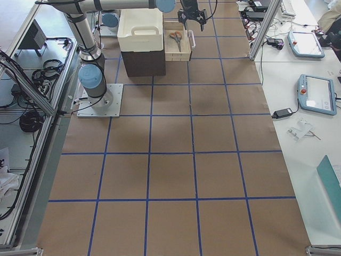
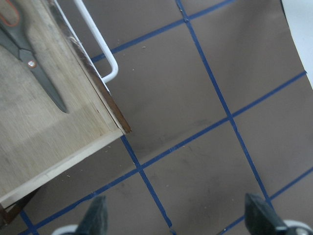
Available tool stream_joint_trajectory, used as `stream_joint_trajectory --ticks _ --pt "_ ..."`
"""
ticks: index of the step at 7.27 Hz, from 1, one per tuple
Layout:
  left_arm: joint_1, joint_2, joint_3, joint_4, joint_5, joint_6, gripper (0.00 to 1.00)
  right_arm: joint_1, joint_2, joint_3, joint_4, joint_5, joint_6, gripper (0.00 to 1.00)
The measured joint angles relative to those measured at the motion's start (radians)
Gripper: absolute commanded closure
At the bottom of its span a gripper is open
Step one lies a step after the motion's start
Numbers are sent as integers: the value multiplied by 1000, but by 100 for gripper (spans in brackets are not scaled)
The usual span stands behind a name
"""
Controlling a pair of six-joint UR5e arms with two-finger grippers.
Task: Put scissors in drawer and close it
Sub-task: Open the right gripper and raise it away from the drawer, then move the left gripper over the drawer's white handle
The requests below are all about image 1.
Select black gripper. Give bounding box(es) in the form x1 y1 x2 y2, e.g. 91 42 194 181
177 0 207 31

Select orange grey scissors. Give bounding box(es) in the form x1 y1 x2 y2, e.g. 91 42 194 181
169 31 182 52

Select light wooden drawer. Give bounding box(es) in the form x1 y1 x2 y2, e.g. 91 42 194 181
164 21 196 61

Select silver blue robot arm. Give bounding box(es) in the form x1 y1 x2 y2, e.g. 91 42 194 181
101 1 212 31
44 1 176 107

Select cream plastic tray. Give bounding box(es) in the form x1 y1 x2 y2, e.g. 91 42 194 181
117 9 164 52

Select dark brown wooden cabinet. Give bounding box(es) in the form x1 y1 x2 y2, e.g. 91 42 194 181
121 50 166 77

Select blue teach pendant far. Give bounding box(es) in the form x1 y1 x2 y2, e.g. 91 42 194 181
287 31 325 59

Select blue teach pendant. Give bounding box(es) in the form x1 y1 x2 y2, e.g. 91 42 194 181
297 74 337 116
287 31 325 59

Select black power adapter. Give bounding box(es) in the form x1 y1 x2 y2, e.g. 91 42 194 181
272 108 294 119

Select blue teach pendant near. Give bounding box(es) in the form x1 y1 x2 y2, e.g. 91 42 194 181
297 74 337 116

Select grey metal box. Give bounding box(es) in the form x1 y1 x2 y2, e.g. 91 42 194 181
14 19 47 57

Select teal folder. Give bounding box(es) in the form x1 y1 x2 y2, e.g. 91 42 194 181
317 155 340 205

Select white crumpled cloth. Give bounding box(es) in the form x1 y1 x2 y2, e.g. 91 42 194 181
0 148 20 199

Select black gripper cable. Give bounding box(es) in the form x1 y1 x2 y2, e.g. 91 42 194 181
199 0 218 21

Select aluminium frame post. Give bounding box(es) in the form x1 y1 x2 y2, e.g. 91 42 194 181
249 0 281 61

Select clear plastic bracket parts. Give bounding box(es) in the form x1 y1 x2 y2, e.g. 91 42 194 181
287 118 321 141

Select black coiled cable bundle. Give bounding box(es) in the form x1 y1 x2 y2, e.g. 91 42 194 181
19 110 43 133

